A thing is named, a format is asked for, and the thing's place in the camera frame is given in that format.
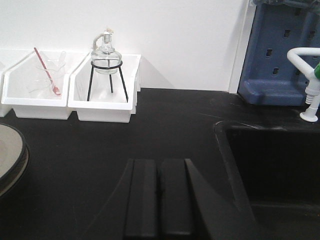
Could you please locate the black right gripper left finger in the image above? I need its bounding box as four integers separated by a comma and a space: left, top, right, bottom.
124, 159, 158, 238

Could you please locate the glass alcohol lamp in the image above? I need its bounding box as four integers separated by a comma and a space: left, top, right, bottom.
91, 28, 122, 75

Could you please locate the black lab sink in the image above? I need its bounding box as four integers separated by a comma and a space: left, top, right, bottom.
213, 121, 320, 240

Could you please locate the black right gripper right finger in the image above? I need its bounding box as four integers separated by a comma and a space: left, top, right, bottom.
160, 159, 259, 240

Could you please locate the clear glass beaker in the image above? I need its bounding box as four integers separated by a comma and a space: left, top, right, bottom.
26, 51, 67, 99

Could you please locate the left white storage bin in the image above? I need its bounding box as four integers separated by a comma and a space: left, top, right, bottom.
0, 62, 11, 117

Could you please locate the white gooseneck lab faucet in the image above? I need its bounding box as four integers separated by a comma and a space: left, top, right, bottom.
287, 47, 320, 123

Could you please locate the right white storage bin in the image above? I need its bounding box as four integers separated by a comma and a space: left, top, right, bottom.
67, 54, 141, 123

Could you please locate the black wire tripod stand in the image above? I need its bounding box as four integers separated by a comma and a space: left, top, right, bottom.
86, 59, 129, 103

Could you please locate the beige round plate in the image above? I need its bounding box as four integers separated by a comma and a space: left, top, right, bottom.
0, 123, 30, 196

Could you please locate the middle white storage bin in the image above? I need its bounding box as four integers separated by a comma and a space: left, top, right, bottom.
1, 50, 88, 120

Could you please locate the blue pegboard drying rack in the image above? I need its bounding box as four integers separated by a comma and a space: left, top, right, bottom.
237, 4, 320, 106

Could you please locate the white storage bin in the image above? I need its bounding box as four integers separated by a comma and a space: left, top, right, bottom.
1, 50, 88, 120
0, 62, 11, 117
67, 54, 141, 123

